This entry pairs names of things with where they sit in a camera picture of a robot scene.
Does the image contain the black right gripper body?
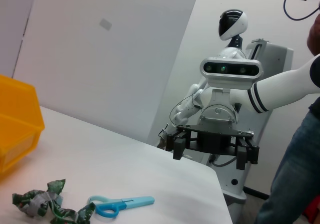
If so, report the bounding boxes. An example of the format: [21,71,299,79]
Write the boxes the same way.
[174,103,255,156]

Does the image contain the grey right gripper cable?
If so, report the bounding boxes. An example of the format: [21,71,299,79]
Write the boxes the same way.
[209,155,238,167]

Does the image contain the white black-visor humanoid robot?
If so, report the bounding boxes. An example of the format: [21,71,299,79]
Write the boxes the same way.
[188,8,250,114]

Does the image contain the white partition panel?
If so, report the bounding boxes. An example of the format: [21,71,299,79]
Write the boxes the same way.
[12,0,202,144]

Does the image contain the green plastic wrapper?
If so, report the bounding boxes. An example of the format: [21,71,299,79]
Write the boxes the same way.
[11,178,96,224]

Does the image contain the person in blue jeans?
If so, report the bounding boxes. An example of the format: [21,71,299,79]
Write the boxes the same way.
[254,103,320,224]

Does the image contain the dark looped cable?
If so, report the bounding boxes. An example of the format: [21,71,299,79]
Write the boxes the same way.
[283,0,320,22]

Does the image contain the bare person forearm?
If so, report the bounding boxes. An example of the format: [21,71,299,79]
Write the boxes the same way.
[306,6,320,57]

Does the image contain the yellow plastic bin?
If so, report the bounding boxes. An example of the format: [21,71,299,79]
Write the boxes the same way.
[0,73,46,182]

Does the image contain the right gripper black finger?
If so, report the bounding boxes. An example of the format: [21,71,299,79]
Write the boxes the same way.
[166,130,191,161]
[236,136,260,171]

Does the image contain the blue scissors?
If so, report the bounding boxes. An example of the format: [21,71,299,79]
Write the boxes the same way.
[87,195,155,218]

